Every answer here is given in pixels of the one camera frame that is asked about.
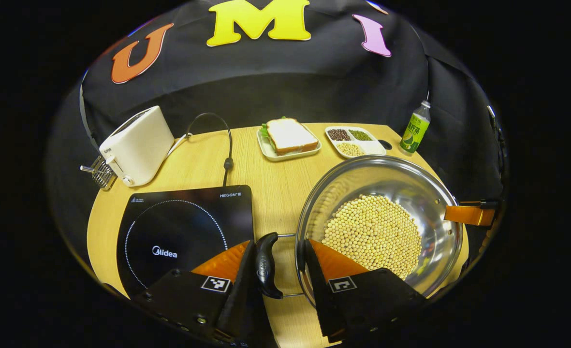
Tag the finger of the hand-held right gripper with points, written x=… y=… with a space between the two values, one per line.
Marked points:
x=466 y=215

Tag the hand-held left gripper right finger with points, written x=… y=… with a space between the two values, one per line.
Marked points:
x=377 y=295

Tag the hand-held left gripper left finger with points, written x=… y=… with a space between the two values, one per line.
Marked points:
x=183 y=295

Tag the stainless steel pot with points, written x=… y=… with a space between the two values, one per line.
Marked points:
x=430 y=203

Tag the black induction cooktop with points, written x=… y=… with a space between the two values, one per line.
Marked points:
x=183 y=227

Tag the pile of soybeans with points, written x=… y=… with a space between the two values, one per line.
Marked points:
x=372 y=237

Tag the green tea bottle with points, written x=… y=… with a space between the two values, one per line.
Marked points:
x=415 y=133

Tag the black table grommet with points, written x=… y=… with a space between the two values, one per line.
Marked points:
x=386 y=144

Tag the white divided bean tray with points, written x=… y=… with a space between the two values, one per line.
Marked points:
x=372 y=147

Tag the white toaster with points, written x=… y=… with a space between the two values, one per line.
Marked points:
x=140 y=145

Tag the white rectangular plate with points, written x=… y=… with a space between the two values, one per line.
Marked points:
x=290 y=155

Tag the white bread sandwich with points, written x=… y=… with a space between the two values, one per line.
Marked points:
x=290 y=135

